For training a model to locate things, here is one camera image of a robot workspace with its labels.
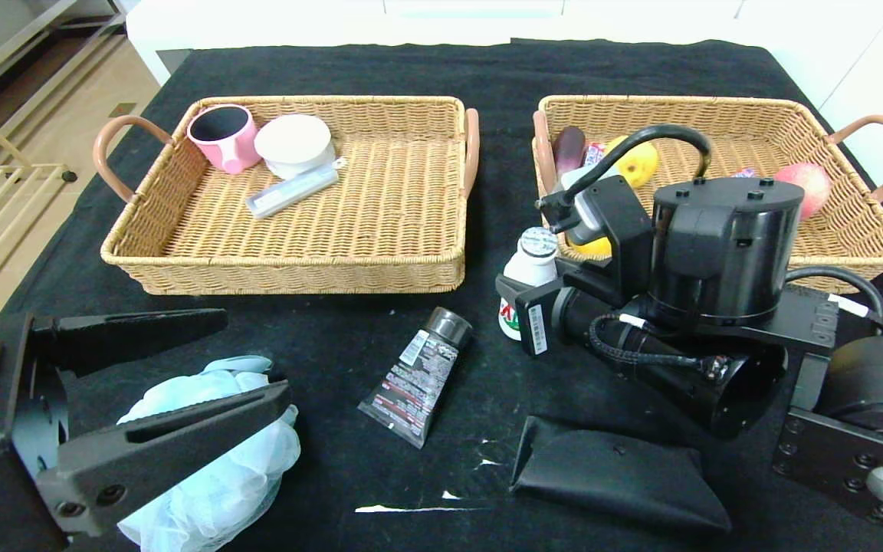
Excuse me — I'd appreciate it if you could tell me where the light blue bath loofah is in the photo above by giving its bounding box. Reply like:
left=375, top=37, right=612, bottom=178
left=116, top=356, right=301, bottom=552

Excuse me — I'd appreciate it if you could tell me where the black leather pouch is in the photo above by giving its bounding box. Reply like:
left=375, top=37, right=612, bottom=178
left=510, top=416, right=731, bottom=534

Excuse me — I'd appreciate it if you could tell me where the purple eggplant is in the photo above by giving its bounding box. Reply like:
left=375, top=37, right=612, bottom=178
left=553, top=126, right=588, bottom=185

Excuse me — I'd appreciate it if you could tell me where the grey metal shelf frame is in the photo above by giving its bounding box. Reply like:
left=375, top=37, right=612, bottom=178
left=0, top=0, right=130, bottom=100

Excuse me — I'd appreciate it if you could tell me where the wicker basket holding food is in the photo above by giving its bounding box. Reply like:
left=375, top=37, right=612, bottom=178
left=532, top=94, right=883, bottom=294

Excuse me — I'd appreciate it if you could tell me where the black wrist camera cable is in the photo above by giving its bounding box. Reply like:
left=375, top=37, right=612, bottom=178
left=537, top=124, right=713, bottom=231

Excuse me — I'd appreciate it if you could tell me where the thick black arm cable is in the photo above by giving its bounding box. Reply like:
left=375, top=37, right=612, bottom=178
left=785, top=266, right=883, bottom=338

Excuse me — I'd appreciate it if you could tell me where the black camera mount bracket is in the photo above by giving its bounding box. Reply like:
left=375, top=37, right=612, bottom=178
left=601, top=175, right=655, bottom=291

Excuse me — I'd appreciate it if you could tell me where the long yellow mango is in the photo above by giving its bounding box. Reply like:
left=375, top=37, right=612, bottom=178
left=564, top=230, right=612, bottom=258

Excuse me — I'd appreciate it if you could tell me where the white round bowl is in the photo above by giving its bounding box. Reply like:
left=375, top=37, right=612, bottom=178
left=254, top=113, right=336, bottom=180

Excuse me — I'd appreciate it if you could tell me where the black cleanser tube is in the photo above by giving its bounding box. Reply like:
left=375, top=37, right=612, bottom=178
left=358, top=307, right=474, bottom=449

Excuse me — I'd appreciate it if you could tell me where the black tablecloth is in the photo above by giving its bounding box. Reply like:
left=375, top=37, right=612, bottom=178
left=0, top=38, right=883, bottom=552

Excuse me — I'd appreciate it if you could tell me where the white milk drink bottle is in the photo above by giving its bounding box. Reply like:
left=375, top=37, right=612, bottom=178
left=499, top=228, right=563, bottom=342

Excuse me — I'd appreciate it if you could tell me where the red apple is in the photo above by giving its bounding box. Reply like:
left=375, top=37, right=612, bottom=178
left=775, top=163, right=833, bottom=222

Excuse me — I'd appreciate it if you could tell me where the grey translucent toothbrush case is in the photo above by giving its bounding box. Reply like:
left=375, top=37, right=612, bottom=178
left=246, top=158, right=346, bottom=221

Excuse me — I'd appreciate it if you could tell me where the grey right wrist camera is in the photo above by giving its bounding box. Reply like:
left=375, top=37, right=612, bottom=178
left=564, top=190, right=612, bottom=246

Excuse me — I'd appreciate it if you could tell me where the white cabinet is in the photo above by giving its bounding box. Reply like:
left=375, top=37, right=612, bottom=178
left=740, top=0, right=883, bottom=258

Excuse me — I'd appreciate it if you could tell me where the pink plastic cup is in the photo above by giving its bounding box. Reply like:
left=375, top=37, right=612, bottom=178
left=186, top=103, right=261, bottom=175

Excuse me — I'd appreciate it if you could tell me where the wicker basket holding household items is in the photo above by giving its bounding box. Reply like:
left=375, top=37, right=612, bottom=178
left=94, top=95, right=481, bottom=296

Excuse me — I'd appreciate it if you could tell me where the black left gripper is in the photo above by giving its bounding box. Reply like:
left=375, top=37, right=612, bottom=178
left=0, top=307, right=292, bottom=552

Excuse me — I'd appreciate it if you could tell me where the yellow pear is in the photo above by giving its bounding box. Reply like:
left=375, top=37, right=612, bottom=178
left=606, top=136, right=660, bottom=189

